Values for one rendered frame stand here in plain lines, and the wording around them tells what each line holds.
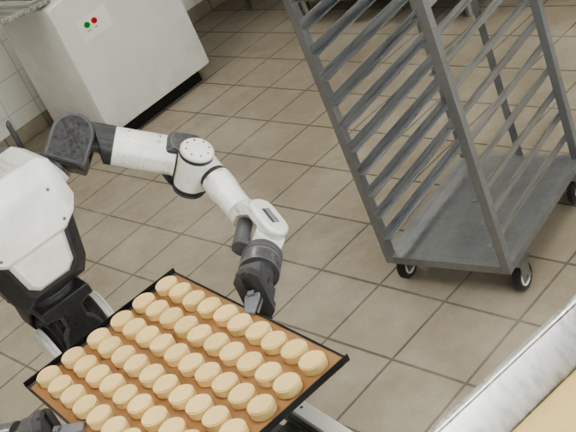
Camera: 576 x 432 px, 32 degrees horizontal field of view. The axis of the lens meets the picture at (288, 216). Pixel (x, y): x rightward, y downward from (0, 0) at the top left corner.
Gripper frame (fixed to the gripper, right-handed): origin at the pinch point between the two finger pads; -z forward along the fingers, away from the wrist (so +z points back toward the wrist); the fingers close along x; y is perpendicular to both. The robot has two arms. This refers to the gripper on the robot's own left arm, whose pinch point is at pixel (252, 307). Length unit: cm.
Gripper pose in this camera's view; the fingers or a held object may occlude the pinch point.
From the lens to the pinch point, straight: 199.4
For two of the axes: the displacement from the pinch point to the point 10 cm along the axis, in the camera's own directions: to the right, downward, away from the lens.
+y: 9.3, -2.6, -2.7
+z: 0.9, -5.5, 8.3
